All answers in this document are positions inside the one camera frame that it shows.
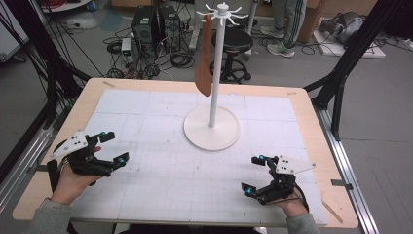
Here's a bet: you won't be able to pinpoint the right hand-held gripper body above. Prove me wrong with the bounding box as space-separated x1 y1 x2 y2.
259 154 317 206

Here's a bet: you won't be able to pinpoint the white floor board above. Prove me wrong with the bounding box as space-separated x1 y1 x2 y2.
312 30 387 59

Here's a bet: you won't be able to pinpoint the black computer tower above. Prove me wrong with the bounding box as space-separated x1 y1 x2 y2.
131 5 161 59
158 4 181 54

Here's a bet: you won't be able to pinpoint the person's left hand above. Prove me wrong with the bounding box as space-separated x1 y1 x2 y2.
50 145 102 207

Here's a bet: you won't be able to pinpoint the white round table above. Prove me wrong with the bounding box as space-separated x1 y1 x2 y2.
40 0 94 14

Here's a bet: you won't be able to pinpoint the white metal post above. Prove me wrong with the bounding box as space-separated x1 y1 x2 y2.
244 0 260 61
188 0 202 52

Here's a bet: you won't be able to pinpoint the black metal bracket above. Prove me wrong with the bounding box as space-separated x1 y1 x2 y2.
330 178 354 191
26 164 51 174

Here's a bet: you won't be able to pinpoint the aluminium rail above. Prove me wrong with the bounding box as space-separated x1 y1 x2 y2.
314 106 380 234
0 126 56 214

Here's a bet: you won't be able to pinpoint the black metal frame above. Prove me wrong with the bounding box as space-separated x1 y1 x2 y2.
0 0 93 131
303 0 403 141

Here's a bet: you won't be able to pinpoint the person's right hand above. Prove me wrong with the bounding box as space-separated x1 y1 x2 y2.
268 169 310 218

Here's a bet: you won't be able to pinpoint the clear plastic bag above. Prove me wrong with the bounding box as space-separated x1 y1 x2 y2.
65 16 99 31

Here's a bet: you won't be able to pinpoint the grey power supply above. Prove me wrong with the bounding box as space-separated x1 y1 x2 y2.
120 37 134 64

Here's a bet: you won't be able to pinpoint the orange rice spatula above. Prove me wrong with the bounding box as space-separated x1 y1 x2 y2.
194 14 214 98

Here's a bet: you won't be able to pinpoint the grey bag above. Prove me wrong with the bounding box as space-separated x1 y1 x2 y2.
319 12 366 45

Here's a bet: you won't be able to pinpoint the black round stool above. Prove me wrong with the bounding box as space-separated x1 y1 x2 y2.
201 27 254 85

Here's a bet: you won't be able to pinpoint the white hook stand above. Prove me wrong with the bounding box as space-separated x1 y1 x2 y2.
183 2 249 152

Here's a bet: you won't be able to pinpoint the person's feet in sneakers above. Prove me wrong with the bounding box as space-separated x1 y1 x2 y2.
254 30 325 57

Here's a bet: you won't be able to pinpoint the coiled black cable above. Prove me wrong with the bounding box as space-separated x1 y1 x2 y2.
169 52 196 69
106 40 124 56

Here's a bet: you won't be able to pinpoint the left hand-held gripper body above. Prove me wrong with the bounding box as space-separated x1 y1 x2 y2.
50 130 113 178

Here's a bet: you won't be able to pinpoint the black strap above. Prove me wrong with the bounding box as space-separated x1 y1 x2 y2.
46 158 63 195

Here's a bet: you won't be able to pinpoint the cardboard box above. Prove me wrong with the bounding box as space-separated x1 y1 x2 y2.
296 0 323 44

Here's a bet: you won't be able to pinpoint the white grid mat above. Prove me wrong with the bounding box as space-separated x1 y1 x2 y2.
73 89 329 226

